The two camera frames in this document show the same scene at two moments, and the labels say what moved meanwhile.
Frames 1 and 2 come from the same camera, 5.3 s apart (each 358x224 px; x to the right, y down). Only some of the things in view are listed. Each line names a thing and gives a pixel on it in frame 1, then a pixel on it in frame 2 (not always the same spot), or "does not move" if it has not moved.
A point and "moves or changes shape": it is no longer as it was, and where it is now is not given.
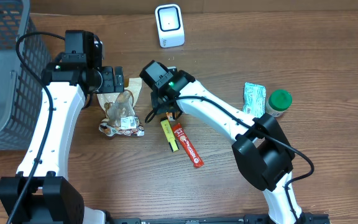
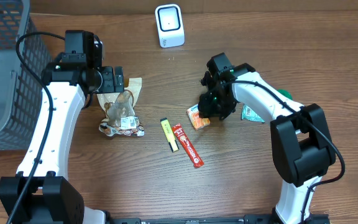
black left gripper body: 117,80 does not move
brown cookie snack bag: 119,109 does not move
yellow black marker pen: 170,135 does not move
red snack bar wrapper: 194,157 does not move
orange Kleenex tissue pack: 169,116 moves or changes shape
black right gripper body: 161,106 to 206,106
